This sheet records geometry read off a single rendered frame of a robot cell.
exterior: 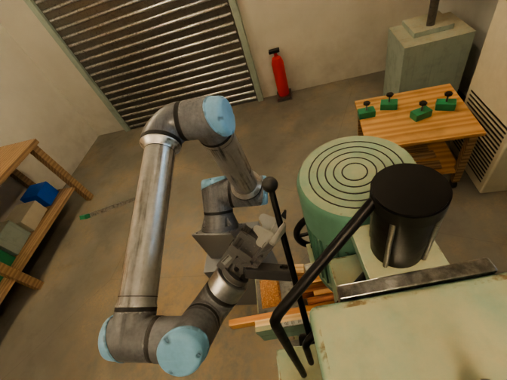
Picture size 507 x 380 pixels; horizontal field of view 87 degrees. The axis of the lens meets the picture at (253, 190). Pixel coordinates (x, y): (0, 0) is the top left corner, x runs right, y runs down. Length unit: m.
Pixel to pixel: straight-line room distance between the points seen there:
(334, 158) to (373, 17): 3.14
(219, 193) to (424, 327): 1.11
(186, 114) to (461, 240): 1.89
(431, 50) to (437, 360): 2.53
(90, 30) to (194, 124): 3.23
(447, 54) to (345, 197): 2.45
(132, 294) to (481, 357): 0.58
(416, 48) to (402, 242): 2.42
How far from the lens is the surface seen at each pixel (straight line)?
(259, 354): 1.90
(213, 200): 1.32
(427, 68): 2.77
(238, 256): 0.64
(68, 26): 4.04
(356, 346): 0.30
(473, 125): 2.14
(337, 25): 3.47
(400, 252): 0.30
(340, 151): 0.46
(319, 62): 3.59
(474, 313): 0.33
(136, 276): 0.68
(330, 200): 0.39
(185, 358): 0.61
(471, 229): 2.27
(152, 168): 0.75
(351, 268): 0.43
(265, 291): 0.99
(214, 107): 0.76
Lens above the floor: 1.81
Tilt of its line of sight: 46 degrees down
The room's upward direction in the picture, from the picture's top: 23 degrees counter-clockwise
